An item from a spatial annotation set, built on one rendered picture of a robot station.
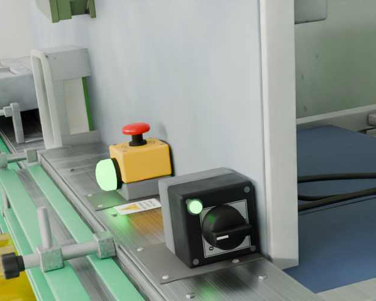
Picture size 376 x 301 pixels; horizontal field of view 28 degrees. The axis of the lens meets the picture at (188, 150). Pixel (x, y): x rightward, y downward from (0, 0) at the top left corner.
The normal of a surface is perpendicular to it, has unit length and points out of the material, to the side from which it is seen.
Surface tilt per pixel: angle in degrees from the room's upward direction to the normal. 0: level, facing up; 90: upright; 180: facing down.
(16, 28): 90
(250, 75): 0
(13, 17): 90
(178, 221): 0
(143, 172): 90
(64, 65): 90
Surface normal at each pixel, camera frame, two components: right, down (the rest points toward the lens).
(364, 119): 0.33, 0.18
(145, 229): -0.11, -0.97
